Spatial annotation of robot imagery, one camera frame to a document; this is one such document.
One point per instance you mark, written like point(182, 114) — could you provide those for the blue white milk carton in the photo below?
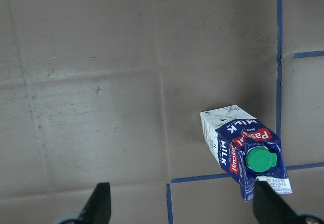
point(245, 149)

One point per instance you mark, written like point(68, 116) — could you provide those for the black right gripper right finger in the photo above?
point(269, 207)

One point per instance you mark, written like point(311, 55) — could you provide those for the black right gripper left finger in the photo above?
point(98, 207)

